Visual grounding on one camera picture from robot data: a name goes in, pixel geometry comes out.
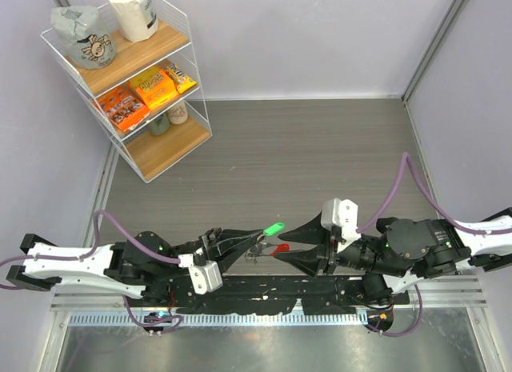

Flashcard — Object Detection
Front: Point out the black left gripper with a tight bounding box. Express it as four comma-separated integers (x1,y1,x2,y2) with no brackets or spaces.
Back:
154,227,265,280

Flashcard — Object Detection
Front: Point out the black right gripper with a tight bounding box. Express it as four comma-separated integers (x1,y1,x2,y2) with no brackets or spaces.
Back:
273,210,406,278

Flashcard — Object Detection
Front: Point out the red handled crescent blade keychain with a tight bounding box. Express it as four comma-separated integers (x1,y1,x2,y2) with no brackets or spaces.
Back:
244,242,290,264

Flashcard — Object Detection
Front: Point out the green tagged key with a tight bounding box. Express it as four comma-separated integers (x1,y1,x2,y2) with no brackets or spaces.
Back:
263,222,285,236

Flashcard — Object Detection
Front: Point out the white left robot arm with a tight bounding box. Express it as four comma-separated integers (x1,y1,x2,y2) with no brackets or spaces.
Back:
6,228,265,306

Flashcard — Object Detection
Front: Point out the beige cup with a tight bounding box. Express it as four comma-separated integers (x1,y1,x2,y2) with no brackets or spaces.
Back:
166,100,188,125

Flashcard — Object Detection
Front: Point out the yellow candy bag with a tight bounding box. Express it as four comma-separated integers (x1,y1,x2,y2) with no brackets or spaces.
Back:
164,63,197,94

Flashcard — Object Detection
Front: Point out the orange yellow snack box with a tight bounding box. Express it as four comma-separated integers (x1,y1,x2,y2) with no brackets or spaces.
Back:
127,66,179,111

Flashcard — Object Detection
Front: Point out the grey paper bag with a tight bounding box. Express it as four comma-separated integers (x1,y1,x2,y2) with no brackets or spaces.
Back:
50,6,117,70

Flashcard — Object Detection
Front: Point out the white paper bag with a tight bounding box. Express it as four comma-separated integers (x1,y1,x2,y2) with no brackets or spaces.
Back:
108,0,158,42

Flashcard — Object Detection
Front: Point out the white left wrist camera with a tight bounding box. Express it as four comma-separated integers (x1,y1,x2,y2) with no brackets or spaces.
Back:
178,254,223,295

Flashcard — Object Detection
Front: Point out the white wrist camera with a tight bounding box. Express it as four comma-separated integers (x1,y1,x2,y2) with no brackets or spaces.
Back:
178,254,223,295
321,198,361,254

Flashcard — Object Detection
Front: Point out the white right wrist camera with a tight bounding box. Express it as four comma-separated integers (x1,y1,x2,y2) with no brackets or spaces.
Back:
321,198,361,254

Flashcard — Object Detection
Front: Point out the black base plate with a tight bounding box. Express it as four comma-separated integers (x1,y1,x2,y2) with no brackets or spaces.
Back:
129,275,410,316

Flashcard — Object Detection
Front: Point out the white slotted cable duct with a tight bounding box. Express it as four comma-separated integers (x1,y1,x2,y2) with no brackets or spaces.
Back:
68,310,367,327

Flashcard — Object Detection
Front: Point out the white wire shelf unit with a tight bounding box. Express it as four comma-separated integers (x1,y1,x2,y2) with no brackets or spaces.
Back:
41,0,213,183

